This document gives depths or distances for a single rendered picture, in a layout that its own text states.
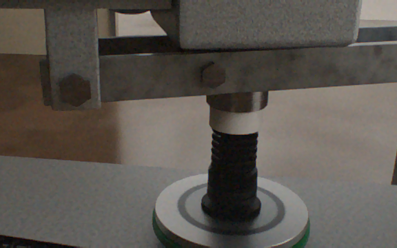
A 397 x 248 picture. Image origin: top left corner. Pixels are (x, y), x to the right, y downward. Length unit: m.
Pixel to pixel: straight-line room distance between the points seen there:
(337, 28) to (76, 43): 0.27
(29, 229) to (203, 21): 0.44
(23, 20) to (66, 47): 5.43
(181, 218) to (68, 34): 0.30
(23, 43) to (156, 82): 5.46
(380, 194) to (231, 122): 0.39
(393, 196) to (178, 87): 0.49
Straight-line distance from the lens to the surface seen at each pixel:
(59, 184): 0.91
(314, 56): 0.61
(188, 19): 0.50
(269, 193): 0.75
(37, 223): 0.80
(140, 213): 0.80
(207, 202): 0.70
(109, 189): 0.88
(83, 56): 0.52
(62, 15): 0.51
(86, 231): 0.77
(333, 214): 0.84
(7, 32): 6.04
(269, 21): 0.52
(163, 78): 0.56
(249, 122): 0.63
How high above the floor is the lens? 1.27
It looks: 20 degrees down
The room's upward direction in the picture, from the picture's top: 2 degrees clockwise
